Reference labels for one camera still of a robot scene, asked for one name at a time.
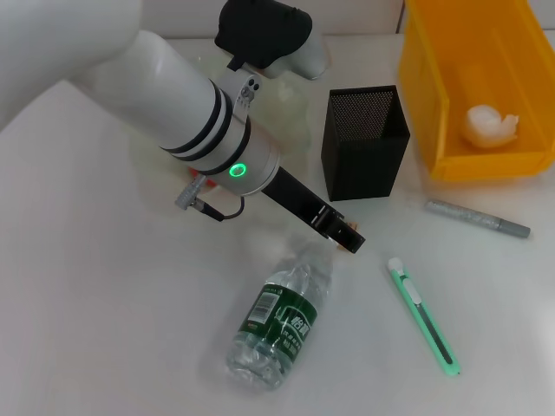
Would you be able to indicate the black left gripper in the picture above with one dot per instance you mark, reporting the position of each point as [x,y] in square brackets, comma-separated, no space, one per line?
[299,195]

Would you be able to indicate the clear green-label water bottle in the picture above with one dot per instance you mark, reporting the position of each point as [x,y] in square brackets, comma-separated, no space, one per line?
[282,312]

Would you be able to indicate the green utility knife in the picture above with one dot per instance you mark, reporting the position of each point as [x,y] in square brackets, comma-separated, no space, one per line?
[427,320]

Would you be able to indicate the red-orange toy orange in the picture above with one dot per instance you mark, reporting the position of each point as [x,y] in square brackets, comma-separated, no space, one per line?
[210,185]

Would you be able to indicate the white paper ball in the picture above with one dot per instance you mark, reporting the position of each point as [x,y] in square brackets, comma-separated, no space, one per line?
[485,125]

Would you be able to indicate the black mesh pen holder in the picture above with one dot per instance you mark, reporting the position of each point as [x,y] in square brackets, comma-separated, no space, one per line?
[360,173]

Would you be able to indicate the silver glitter pen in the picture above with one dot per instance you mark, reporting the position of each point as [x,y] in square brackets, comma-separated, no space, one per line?
[468,214]

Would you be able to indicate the green glass fruit plate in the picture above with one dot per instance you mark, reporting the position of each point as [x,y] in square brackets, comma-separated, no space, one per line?
[290,112]

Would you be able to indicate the yellow plastic bin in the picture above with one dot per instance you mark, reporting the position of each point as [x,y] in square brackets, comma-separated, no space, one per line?
[477,169]

